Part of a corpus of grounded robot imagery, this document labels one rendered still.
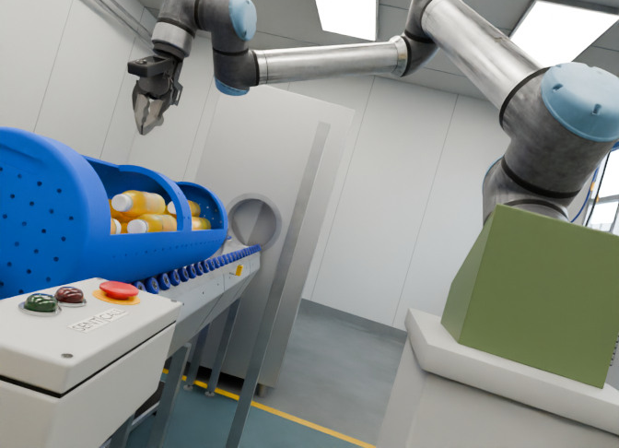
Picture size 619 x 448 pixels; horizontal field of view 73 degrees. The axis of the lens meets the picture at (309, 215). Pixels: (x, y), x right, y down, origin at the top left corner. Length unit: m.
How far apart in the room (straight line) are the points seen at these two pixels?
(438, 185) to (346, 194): 1.24
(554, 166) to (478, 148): 5.20
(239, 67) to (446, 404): 0.85
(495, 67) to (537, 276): 0.44
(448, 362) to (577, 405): 0.18
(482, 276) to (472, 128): 5.39
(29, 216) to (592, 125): 0.86
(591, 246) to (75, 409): 0.70
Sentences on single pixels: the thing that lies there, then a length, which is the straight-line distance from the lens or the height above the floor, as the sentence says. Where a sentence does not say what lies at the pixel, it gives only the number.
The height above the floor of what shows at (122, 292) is 1.11.
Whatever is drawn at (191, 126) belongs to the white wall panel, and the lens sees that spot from 6.52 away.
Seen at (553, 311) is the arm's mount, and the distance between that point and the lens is 0.76.
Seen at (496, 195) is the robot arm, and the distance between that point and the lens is 0.89.
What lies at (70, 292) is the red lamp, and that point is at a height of 1.11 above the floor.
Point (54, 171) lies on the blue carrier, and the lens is 0.71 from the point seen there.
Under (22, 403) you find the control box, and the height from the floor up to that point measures 1.07.
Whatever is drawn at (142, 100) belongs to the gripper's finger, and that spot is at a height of 1.38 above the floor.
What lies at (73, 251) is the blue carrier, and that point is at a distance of 0.69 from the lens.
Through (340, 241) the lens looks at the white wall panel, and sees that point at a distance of 5.76.
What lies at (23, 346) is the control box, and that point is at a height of 1.10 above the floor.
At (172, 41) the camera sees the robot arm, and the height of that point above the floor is 1.53.
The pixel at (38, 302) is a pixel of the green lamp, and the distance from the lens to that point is 0.38.
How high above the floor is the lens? 1.22
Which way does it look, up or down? 1 degrees up
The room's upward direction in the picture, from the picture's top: 16 degrees clockwise
